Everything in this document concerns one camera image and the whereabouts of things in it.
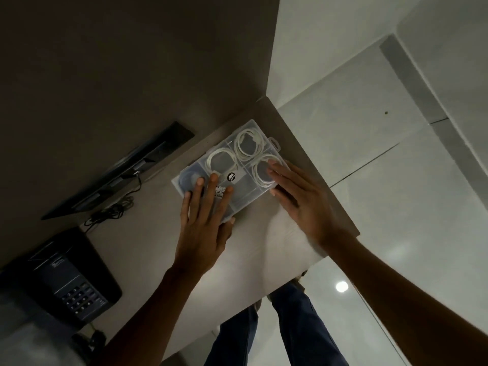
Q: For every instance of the person's left hand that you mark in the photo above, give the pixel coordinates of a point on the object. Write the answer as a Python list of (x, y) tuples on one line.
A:
[(202, 240)]

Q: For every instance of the person's right hand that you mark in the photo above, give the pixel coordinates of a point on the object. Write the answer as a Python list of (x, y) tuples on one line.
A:
[(312, 209)]

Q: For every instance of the person's right forearm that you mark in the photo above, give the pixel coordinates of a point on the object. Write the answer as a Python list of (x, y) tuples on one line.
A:
[(411, 301)]

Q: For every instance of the person's left forearm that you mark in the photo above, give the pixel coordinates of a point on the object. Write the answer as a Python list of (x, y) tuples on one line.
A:
[(152, 320)]

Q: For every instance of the person's blue jeans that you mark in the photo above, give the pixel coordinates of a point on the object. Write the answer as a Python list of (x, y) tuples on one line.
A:
[(305, 331)]

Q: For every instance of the black desk telephone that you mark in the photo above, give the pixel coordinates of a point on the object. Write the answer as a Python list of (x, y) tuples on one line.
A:
[(65, 278)]

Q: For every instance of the white bed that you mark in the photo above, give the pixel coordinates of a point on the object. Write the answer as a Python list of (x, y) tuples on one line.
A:
[(30, 339)]

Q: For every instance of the black wall socket panel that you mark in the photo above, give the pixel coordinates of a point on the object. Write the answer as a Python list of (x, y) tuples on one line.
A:
[(114, 175)]

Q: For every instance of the brown wooden wall panel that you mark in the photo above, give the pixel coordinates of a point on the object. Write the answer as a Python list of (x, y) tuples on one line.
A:
[(133, 72)]

